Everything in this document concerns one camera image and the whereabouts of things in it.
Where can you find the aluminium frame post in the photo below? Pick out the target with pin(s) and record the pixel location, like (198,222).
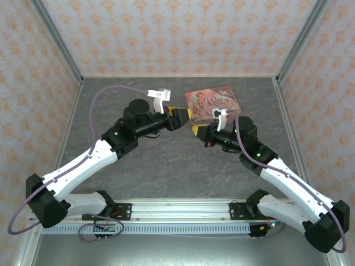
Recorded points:
(302,41)
(58,41)

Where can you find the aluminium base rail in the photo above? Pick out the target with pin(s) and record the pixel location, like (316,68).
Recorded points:
(180,209)

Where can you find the pink floral tin box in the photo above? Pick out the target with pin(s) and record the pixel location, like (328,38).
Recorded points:
(213,101)

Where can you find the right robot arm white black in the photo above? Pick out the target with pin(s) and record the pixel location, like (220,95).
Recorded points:
(291,177)

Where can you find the aluminium table side rail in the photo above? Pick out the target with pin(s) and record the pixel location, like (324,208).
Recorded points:
(298,155)

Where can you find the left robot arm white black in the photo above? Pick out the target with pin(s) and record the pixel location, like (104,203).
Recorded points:
(83,163)

